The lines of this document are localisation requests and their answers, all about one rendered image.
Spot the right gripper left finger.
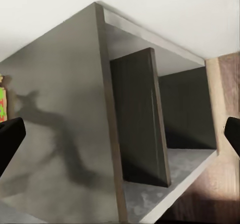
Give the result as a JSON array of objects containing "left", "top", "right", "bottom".
[{"left": 0, "top": 117, "right": 26, "bottom": 177}]

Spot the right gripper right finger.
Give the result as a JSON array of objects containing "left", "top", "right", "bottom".
[{"left": 223, "top": 116, "right": 240, "bottom": 157}]

